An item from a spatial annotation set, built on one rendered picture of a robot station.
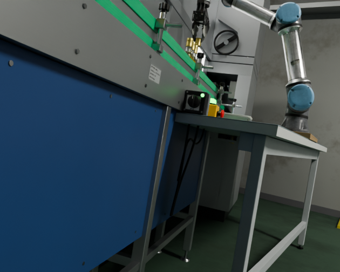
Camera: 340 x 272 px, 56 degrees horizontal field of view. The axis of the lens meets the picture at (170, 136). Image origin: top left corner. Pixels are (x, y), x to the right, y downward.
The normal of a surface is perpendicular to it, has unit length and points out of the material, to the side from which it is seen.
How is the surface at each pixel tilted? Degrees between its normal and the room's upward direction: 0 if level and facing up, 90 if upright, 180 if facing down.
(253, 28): 90
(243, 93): 90
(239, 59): 90
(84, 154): 90
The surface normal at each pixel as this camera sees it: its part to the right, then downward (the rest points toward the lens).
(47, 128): 0.94, 0.16
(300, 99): -0.31, 0.05
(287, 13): -0.33, -0.21
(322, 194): -0.51, -0.07
